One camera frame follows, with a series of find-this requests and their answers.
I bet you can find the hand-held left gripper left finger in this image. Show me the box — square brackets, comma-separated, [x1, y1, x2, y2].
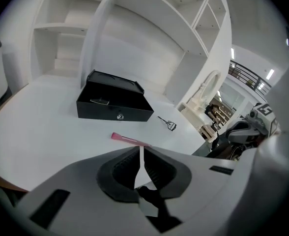
[14, 145, 160, 236]

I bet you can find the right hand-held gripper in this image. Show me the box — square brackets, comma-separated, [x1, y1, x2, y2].
[226, 103, 281, 147]

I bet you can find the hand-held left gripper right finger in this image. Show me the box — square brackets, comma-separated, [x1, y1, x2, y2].
[144, 146, 236, 221]

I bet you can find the small black wire-frame tool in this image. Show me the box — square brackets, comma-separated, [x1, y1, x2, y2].
[157, 116, 177, 133]

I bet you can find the pink-tipped swab stick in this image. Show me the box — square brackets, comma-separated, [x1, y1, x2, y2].
[111, 132, 152, 148]

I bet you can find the black box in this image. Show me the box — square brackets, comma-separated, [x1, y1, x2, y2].
[76, 69, 155, 122]

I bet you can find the white table top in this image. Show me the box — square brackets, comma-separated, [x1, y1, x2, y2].
[0, 74, 207, 192]

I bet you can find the white vanity table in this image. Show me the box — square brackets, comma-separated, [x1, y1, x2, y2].
[176, 69, 224, 143]

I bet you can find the black balcony railing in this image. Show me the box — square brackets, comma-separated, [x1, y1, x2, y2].
[229, 59, 272, 96]

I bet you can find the gripper-mounted camera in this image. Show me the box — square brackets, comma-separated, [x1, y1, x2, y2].
[246, 108, 262, 122]

